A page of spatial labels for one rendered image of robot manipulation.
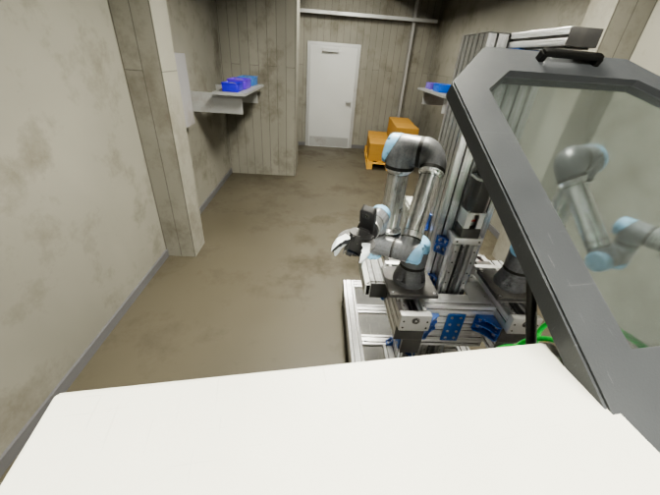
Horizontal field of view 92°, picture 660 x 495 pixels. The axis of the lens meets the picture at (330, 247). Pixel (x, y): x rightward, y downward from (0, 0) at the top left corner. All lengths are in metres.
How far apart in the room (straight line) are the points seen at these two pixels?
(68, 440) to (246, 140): 5.64
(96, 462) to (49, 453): 0.05
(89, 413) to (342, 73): 7.80
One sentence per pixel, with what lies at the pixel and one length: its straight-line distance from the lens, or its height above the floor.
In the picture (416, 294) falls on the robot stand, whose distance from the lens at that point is 1.48.
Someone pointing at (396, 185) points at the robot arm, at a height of 1.49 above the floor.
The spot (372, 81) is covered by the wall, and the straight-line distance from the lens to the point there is 8.13.
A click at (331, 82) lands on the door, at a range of 8.00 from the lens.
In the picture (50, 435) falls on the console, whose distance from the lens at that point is 0.50.
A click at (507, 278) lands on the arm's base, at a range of 1.68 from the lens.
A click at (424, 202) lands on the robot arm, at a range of 1.19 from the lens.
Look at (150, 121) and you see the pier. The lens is 3.24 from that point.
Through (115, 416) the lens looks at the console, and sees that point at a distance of 0.48.
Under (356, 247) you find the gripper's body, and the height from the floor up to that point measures 1.42.
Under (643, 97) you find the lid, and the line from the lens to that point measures 1.25.
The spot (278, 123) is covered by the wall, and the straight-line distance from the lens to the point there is 5.78.
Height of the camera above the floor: 1.92
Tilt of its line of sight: 31 degrees down
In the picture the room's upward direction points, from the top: 4 degrees clockwise
